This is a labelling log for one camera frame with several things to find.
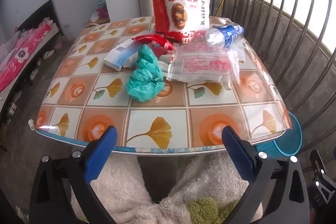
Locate red plastic bag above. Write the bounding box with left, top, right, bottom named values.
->
left=131, top=34, right=175, bottom=52

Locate green fluffy cloth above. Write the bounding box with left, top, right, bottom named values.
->
left=188, top=198, right=237, bottom=224

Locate white fluffy robe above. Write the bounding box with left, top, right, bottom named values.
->
left=71, top=153, right=263, bottom=224

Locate white tissue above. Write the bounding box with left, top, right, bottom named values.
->
left=157, top=55, right=174, bottom=73

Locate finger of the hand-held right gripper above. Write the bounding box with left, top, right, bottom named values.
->
left=308, top=149, right=336, bottom=216

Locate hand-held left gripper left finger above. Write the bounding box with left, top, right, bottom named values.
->
left=29, top=126, right=118, bottom=224

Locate ginkgo patterned tablecloth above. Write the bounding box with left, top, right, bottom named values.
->
left=35, top=15, right=293, bottom=155

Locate blue plastic basket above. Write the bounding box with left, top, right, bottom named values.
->
left=256, top=111, right=303, bottom=156

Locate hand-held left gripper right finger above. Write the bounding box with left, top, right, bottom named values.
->
left=221, top=126, right=311, bottom=224

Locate plastic bottle with blue label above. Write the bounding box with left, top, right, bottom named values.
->
left=205, top=25, right=245, bottom=49

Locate clear zip bag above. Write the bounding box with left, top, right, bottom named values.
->
left=166, top=39, right=240, bottom=83

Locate red and white snack bag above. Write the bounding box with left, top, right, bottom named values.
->
left=152, top=0, right=210, bottom=43

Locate black headboard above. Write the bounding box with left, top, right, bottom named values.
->
left=17, top=0, right=65, bottom=38

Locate white and blue carton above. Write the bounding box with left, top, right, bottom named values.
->
left=104, top=39, right=139, bottom=71

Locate teal plastic bag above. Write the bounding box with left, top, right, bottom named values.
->
left=126, top=45, right=165, bottom=102

